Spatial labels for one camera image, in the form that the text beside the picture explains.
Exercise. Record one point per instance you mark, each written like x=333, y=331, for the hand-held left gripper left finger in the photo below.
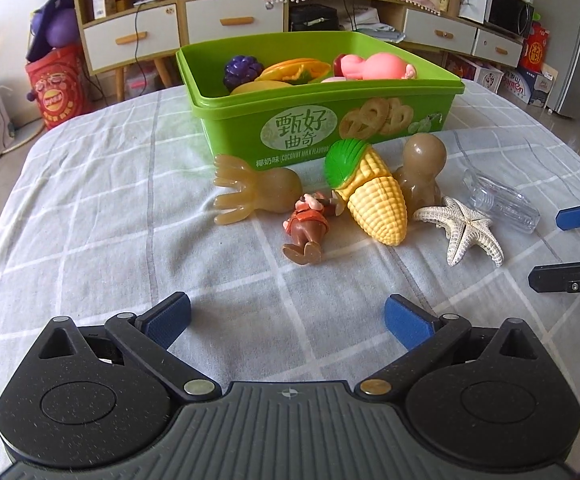
x=167, y=317

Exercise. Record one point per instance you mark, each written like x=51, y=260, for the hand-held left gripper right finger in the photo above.
x=407, y=320

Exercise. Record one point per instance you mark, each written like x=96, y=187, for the clear plastic case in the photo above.
x=500, y=200

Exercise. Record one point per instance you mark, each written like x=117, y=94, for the white starfish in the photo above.
x=465, y=225

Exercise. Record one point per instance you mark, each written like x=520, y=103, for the yellow toy corn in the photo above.
x=375, y=195

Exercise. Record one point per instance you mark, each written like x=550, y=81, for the brown bear figurine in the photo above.
x=307, y=225

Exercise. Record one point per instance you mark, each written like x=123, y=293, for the brown rubber octopus toy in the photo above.
x=275, y=187
x=422, y=160

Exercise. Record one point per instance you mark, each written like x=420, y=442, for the green plastic box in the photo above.
x=250, y=130

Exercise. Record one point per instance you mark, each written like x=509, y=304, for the pink doll toy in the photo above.
x=375, y=66

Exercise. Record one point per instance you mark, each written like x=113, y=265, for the purple toy grapes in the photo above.
x=242, y=72

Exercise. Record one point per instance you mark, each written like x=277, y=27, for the dark red toy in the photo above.
x=339, y=65

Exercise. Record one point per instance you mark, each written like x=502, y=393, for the orange yellow toy fruit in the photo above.
x=282, y=66

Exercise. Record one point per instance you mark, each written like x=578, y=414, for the grey checked cloth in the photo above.
x=120, y=210

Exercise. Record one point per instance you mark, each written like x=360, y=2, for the white carton red print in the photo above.
x=525, y=87

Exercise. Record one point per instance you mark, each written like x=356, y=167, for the white printed carton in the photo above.
x=487, y=77

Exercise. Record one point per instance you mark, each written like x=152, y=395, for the red gift box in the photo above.
x=535, y=52

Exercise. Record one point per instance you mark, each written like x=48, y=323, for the microwave oven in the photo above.
x=507, y=10

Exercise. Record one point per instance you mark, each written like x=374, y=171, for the clear storage bin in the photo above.
x=142, y=80

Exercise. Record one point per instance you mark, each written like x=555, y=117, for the red bag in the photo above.
x=55, y=90

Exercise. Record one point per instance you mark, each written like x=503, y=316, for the long wooden low cabinet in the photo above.
x=395, y=25

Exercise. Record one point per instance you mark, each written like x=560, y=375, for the wooden shelf cabinet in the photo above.
x=286, y=15
x=182, y=20

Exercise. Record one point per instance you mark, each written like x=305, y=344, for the purple plush toy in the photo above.
x=60, y=25

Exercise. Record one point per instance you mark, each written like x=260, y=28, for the black bag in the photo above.
x=312, y=17

